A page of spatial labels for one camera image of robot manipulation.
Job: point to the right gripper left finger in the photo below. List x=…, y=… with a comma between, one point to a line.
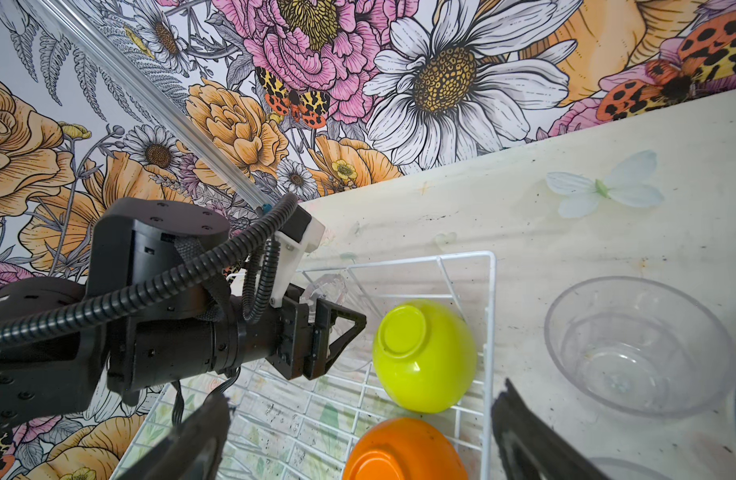
x=193, y=450

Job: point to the orange bowl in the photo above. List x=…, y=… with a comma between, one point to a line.
x=404, y=448

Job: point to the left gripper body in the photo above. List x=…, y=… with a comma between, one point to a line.
x=233, y=316

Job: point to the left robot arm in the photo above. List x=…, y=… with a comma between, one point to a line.
x=171, y=294

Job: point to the lime green bowl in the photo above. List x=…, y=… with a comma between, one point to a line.
x=425, y=356

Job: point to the white wire dish rack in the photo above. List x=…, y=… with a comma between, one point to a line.
x=301, y=429

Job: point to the clear glass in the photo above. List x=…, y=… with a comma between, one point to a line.
x=640, y=347
x=330, y=287
x=617, y=469

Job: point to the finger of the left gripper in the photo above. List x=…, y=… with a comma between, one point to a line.
x=325, y=351

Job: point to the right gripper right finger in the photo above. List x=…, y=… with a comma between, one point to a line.
x=529, y=448

